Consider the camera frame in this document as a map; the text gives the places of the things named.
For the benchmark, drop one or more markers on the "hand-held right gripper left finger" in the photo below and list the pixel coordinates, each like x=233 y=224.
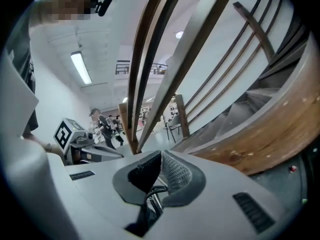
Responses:
x=100 y=184

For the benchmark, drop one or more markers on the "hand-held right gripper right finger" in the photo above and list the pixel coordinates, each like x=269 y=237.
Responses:
x=220 y=204

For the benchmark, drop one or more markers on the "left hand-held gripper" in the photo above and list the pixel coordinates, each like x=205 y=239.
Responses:
x=65 y=136

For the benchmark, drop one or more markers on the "person's left forearm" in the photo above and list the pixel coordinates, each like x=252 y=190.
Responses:
x=35 y=139

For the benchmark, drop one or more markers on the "small ceiling light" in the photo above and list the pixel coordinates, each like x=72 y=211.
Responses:
x=124 y=100
x=149 y=99

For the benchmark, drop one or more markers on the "black thin-legged chair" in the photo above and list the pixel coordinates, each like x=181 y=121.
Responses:
x=173 y=125

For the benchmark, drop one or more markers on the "brown wooden staircase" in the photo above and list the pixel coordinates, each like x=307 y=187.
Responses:
x=262 y=139

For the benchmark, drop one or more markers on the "small red object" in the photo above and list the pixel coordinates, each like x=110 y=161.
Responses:
x=293 y=169

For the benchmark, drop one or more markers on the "black metal balcony railing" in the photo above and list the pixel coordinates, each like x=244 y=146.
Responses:
x=122 y=67

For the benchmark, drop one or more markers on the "long ceiling light panel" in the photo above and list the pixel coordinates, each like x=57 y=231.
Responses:
x=81 y=67

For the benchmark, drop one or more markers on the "round ceiling light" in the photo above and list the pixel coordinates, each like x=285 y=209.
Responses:
x=179 y=34

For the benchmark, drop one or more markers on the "person's head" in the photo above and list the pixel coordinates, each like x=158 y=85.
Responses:
x=62 y=1

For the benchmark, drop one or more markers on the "black head-mounted camera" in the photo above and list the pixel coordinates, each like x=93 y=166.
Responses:
x=104 y=6

